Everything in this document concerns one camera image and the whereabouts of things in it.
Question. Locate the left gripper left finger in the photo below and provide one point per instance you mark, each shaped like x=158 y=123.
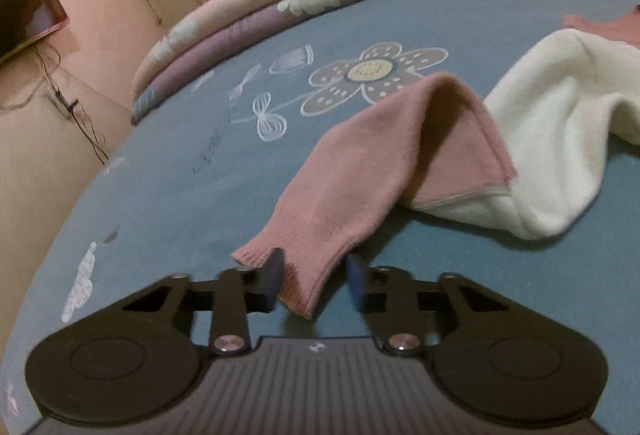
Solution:
x=142 y=354

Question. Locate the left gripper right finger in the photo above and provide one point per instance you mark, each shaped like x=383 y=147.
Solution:
x=492 y=356

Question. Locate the pink and white knit sweater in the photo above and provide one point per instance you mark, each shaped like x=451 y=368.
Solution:
x=450 y=155

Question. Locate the teal floral bed sheet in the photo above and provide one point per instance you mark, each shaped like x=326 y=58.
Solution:
x=203 y=171

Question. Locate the wall mounted television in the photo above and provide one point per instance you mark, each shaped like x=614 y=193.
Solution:
x=25 y=22

